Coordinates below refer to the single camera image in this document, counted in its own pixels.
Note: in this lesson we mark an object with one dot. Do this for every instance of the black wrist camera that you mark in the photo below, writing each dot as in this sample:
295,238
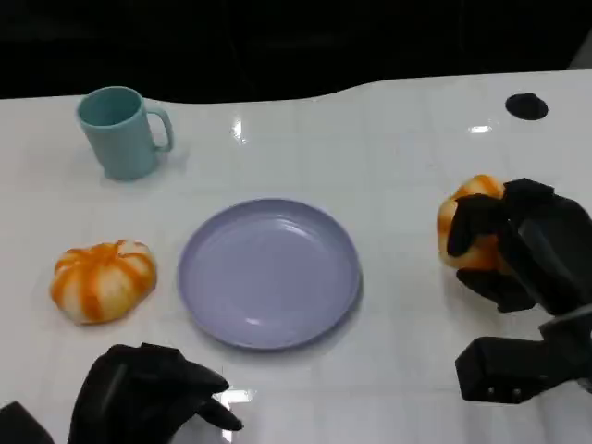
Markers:
18,427
504,370

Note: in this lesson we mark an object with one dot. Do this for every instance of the lilac plate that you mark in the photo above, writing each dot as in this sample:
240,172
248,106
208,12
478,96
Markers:
269,274

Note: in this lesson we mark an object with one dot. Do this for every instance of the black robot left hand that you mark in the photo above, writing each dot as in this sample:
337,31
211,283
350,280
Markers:
134,388

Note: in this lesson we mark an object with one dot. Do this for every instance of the pale green mug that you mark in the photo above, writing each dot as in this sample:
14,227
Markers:
121,141

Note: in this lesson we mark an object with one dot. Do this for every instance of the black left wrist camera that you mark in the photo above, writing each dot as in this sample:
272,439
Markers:
18,427

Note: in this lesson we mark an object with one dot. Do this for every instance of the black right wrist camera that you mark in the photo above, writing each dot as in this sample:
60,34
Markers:
504,370

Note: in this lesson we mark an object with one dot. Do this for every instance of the orange and white bread roll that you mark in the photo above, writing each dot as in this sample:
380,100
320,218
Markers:
102,283
481,185

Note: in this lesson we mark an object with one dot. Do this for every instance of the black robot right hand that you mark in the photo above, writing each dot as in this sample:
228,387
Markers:
550,250

